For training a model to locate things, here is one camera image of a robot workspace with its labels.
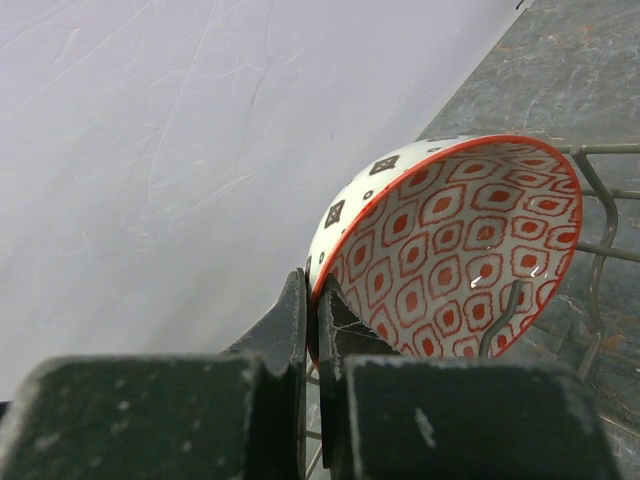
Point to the grey wire dish rack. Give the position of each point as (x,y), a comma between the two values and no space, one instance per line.
(561,403)

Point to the green diamond pattern bowl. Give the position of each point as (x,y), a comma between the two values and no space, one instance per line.
(433,241)

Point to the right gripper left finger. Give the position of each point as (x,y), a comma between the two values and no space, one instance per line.
(277,442)

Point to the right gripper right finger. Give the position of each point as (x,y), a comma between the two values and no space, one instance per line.
(341,333)

